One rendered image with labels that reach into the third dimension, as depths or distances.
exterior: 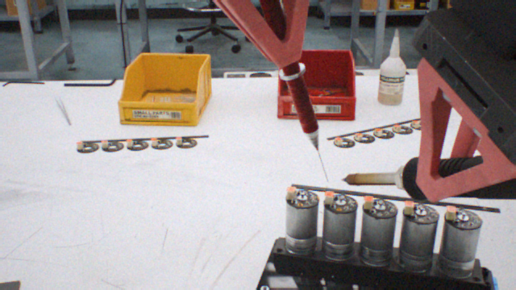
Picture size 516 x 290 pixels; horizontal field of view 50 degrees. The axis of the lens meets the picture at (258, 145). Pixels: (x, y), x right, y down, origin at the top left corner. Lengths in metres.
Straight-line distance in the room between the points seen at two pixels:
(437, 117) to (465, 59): 0.06
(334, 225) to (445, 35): 0.21
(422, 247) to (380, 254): 0.03
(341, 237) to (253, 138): 0.27
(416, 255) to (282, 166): 0.22
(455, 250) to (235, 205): 0.21
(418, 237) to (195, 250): 0.18
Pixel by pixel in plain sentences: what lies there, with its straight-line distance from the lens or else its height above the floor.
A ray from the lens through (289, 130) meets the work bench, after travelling 0.67.
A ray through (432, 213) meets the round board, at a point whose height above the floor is 0.81.
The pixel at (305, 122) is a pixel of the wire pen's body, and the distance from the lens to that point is 0.34.
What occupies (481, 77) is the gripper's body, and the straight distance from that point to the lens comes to 0.21.
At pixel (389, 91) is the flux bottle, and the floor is 0.77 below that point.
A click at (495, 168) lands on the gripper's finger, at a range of 0.25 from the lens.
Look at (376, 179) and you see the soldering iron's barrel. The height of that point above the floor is 0.86.
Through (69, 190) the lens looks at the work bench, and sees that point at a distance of 0.57.
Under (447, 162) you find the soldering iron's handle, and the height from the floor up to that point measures 0.89.
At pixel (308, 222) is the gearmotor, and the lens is 0.40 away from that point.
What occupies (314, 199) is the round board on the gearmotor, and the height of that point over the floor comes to 0.81.
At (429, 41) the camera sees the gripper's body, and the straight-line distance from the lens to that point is 0.23.
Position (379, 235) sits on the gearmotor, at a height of 0.80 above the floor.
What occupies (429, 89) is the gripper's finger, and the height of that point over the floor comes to 0.94.
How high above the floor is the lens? 1.02
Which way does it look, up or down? 25 degrees down
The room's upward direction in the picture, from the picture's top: straight up
